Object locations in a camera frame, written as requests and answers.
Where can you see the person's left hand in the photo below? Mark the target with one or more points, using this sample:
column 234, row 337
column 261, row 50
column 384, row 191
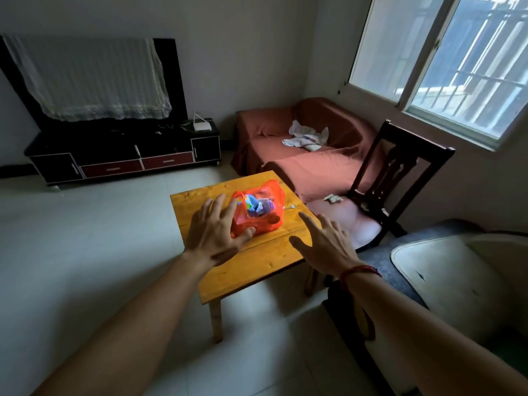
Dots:
column 210, row 239

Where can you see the person's right hand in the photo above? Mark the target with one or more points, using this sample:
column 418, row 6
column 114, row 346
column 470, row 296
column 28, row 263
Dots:
column 334, row 251

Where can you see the orange plastic bag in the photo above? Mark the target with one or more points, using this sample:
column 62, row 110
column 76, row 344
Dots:
column 270, row 224

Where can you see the person's left forearm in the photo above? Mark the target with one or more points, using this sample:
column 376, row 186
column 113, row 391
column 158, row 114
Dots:
column 123, row 338

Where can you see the person's right forearm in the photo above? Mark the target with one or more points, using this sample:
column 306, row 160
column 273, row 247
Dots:
column 433, row 338

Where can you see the yellow wooden table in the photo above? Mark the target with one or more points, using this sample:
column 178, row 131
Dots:
column 247, row 268

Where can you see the crumpled paper scrap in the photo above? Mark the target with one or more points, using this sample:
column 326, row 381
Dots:
column 332, row 198

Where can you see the sofa with red cover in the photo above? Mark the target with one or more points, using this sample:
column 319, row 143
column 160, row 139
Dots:
column 313, row 169

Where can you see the dark wooden chair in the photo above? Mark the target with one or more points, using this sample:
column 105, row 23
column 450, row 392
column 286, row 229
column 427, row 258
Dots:
column 396, row 160

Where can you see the white router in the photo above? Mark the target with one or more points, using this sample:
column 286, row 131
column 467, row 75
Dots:
column 202, row 126

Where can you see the black and white massage chair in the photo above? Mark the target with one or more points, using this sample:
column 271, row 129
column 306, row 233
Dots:
column 445, row 276

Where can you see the white crumpled clothes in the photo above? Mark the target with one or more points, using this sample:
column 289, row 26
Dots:
column 305, row 136

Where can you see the black television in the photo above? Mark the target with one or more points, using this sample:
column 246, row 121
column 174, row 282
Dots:
column 175, row 78

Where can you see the white lace cover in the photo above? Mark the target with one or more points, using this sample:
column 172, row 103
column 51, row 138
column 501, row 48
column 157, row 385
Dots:
column 90, row 78

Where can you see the barred living room window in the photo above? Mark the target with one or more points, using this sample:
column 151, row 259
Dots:
column 466, row 65

